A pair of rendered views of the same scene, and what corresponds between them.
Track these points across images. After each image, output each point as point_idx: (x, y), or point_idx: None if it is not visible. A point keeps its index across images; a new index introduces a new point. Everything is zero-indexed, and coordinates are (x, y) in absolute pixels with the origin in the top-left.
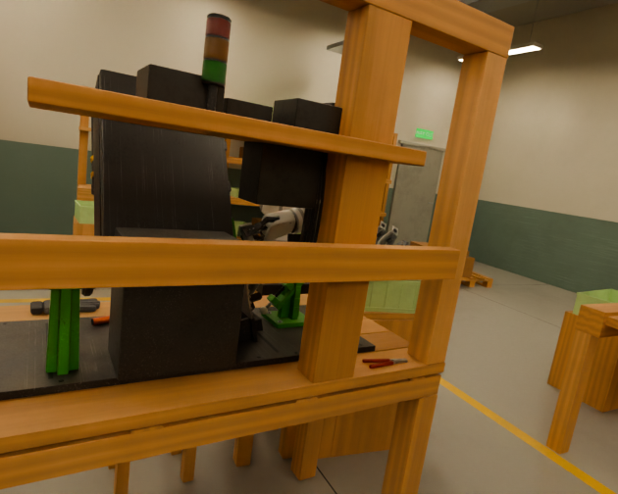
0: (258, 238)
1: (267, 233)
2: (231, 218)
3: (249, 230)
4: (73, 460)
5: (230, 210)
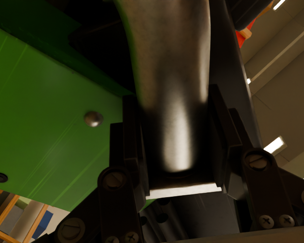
0: (127, 190)
1: (220, 239)
2: (253, 109)
3: (237, 117)
4: None
5: (260, 138)
